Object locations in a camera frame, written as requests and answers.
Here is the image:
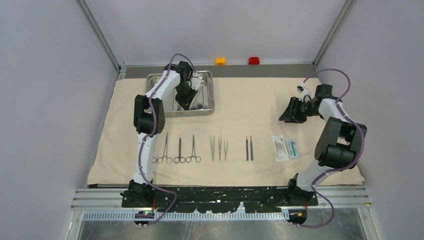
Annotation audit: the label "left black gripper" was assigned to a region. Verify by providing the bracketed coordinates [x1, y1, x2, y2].
[175, 82, 198, 112]

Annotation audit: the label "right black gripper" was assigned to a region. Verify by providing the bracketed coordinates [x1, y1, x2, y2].
[279, 96, 321, 124]

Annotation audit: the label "wire mesh steel basket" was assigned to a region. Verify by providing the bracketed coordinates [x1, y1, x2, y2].
[134, 70, 215, 118]

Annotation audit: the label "green white packet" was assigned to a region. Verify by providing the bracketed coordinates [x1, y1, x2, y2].
[285, 139, 300, 160]

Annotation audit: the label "white sterile pouch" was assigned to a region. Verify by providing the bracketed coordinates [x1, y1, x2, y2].
[271, 134, 290, 162]

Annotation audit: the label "steel scalpel handle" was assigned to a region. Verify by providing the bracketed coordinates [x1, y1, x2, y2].
[249, 136, 254, 161]
[245, 136, 249, 162]

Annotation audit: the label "steel tweezers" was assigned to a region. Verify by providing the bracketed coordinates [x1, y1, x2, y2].
[209, 135, 215, 161]
[224, 140, 229, 161]
[218, 136, 222, 161]

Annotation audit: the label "beige cloth wrap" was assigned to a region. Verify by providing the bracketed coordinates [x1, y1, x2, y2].
[87, 77, 325, 187]

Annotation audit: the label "short steel scissors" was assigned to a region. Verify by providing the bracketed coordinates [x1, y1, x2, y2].
[173, 136, 187, 164]

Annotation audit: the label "long steel forceps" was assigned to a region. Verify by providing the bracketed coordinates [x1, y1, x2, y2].
[153, 133, 173, 164]

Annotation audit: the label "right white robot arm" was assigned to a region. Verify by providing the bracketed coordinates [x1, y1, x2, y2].
[279, 83, 367, 205]

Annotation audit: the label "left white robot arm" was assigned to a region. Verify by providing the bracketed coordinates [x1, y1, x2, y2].
[121, 61, 201, 208]

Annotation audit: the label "right steel tray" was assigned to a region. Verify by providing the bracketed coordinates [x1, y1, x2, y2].
[173, 73, 214, 111]

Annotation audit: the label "steel tray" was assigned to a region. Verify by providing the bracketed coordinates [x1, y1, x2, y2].
[145, 73, 178, 113]
[173, 73, 214, 111]

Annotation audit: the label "left steel tray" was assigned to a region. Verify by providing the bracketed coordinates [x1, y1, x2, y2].
[145, 73, 178, 113]

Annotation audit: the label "yellow button block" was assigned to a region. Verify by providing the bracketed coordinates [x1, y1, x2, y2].
[214, 57, 227, 66]

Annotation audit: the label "red button block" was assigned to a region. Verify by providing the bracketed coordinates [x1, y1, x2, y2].
[248, 56, 261, 65]

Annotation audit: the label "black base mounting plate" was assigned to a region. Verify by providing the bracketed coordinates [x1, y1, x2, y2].
[120, 186, 318, 213]

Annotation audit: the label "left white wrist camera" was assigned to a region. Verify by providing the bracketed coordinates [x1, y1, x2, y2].
[190, 72, 203, 91]

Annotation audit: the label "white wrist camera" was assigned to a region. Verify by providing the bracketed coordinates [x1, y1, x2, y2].
[297, 82, 312, 103]
[190, 72, 203, 91]

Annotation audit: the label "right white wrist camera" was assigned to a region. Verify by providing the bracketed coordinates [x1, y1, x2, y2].
[297, 82, 312, 103]

